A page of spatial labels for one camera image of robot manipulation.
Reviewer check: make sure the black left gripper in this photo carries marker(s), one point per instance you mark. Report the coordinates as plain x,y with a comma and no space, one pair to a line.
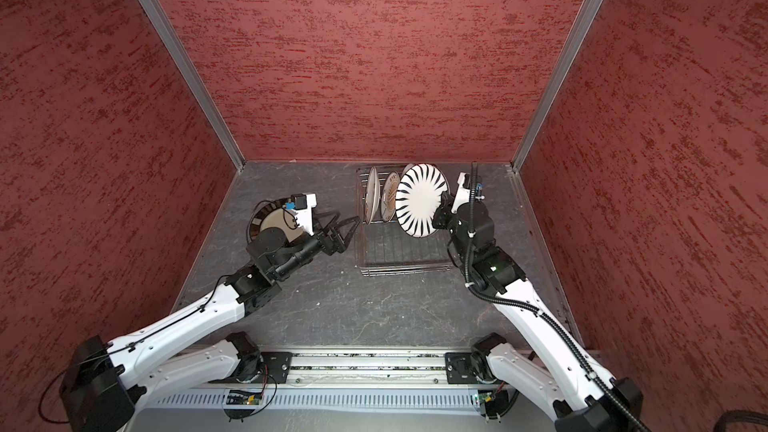
337,244

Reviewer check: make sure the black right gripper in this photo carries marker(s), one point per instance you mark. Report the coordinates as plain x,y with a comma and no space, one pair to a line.
443,211

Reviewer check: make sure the white plate blue ray pattern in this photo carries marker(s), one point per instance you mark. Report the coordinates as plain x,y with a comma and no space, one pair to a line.
418,196

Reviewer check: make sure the brown striped rim plate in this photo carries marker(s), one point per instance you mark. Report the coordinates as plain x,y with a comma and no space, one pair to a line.
272,214

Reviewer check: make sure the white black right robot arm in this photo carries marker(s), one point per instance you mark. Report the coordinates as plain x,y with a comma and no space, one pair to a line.
563,380

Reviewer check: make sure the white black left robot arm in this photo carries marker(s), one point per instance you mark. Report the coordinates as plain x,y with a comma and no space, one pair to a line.
107,382

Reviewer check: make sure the plain white plate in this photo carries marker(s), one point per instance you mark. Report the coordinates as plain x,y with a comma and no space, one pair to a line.
372,195

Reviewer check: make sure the white plate red flowers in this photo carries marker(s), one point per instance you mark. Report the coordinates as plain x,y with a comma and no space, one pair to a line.
388,196

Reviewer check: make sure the right base circuit board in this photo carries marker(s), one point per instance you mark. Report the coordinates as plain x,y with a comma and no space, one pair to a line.
491,405

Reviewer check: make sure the base circuit board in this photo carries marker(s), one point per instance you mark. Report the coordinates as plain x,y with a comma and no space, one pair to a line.
491,405
241,404

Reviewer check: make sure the left base circuit board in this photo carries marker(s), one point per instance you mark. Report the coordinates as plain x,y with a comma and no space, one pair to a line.
241,404

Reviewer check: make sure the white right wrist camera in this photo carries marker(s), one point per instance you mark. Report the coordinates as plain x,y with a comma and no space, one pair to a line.
462,195

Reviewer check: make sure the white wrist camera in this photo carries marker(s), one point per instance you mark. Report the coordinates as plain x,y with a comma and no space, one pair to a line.
462,195
298,212

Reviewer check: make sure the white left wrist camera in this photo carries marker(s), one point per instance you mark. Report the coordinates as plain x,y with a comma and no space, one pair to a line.
298,212

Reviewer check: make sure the metal wire dish rack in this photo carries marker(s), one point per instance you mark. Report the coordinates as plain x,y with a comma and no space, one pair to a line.
384,248

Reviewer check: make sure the aluminium corner post right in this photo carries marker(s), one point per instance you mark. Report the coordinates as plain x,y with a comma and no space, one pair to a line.
581,25

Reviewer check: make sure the aluminium corner post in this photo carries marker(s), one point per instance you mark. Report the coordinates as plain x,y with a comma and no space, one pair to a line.
173,44
581,25

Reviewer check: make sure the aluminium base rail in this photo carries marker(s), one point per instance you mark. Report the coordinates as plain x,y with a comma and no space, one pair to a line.
408,381

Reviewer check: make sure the aluminium corner post left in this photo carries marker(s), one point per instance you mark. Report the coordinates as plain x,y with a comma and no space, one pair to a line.
173,44

